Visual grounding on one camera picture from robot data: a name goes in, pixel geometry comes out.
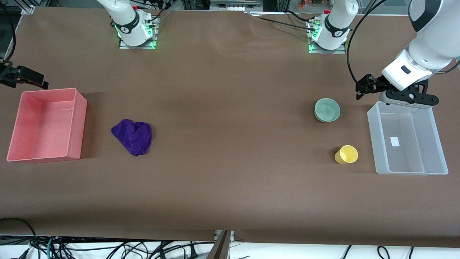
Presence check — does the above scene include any purple cloth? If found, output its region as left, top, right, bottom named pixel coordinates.
left=111, top=119, right=153, bottom=157

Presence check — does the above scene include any clear plastic bin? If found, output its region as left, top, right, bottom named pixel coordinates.
left=367, top=101, right=449, bottom=176

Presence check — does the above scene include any pink plastic bin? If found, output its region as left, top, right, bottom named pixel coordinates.
left=6, top=88, right=88, bottom=163

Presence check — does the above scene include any black floor cable loop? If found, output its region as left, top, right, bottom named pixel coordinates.
left=0, top=218, right=38, bottom=250

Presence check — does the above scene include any grey equipment box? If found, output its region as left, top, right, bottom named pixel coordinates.
left=210, top=0, right=263, bottom=11

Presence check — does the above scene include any black cable on table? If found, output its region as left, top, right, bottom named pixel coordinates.
left=244, top=11, right=314, bottom=28

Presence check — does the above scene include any black hanging cable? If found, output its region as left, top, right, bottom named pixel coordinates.
left=0, top=3, right=17, bottom=62

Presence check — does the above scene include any yellow cup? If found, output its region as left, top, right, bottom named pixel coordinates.
left=334, top=145, right=359, bottom=164

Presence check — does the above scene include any aluminium frame post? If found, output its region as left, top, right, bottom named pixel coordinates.
left=208, top=230, right=231, bottom=259

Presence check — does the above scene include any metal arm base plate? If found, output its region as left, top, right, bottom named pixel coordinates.
left=308, top=42, right=346, bottom=55
left=119, top=35, right=157, bottom=50

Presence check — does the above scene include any pale green bowl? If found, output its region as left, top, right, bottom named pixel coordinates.
left=314, top=98, right=341, bottom=123

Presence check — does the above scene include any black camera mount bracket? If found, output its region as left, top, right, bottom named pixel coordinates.
left=386, top=80, right=440, bottom=110

